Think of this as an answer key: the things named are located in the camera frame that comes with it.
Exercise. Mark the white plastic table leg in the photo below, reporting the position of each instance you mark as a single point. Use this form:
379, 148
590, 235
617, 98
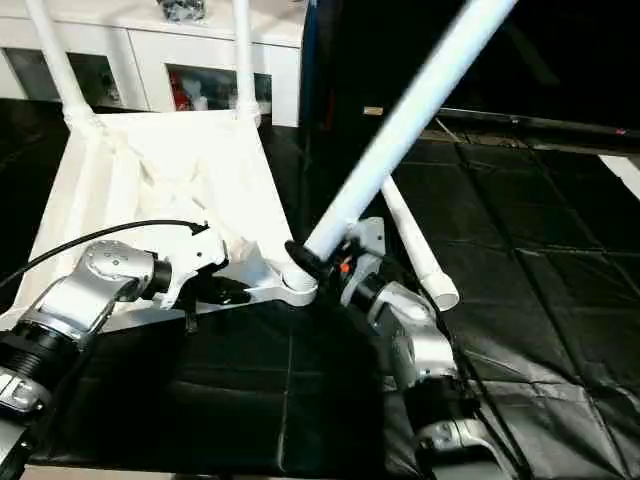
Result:
415, 240
244, 60
60, 60
410, 120

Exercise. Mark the black mat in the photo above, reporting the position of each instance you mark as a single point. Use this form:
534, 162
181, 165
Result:
520, 300

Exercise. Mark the grey object on cabinet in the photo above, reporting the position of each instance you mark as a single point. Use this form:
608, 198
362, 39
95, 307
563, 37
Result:
182, 9

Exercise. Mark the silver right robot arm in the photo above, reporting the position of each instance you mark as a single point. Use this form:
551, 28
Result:
420, 350

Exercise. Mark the white flat strip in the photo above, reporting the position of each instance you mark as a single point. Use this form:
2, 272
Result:
625, 175

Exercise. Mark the white glass-door cabinet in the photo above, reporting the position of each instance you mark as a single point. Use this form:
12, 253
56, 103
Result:
140, 55

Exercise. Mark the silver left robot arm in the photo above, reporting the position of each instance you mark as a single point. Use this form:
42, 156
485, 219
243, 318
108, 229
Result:
80, 300

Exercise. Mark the small brown label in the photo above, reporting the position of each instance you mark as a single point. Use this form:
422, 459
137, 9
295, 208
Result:
373, 111

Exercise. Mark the black cabinet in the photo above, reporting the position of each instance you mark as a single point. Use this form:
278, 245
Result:
560, 50

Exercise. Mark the white plastic table top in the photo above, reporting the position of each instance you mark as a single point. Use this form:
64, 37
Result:
170, 190

